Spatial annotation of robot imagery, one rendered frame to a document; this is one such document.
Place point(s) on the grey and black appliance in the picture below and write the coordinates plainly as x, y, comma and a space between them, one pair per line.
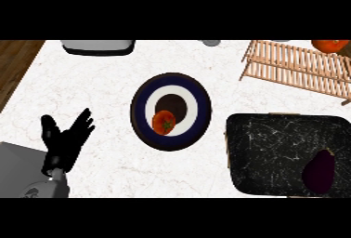
97, 47

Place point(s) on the wooden slatted tiered shelf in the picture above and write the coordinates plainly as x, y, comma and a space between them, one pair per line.
296, 66

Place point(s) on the black marbled tray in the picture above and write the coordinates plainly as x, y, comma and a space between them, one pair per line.
283, 152

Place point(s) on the blue and white plate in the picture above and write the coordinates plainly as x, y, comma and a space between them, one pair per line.
171, 111

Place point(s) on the small grey round object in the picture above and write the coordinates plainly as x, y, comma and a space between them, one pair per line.
211, 42

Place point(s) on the dark purple eggplant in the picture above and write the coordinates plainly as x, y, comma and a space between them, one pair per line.
319, 171

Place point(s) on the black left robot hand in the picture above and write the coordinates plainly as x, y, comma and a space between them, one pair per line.
63, 142

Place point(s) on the orange squash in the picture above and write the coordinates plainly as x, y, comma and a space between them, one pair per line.
329, 45

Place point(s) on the orange tomato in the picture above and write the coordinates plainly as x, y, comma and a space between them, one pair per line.
164, 122

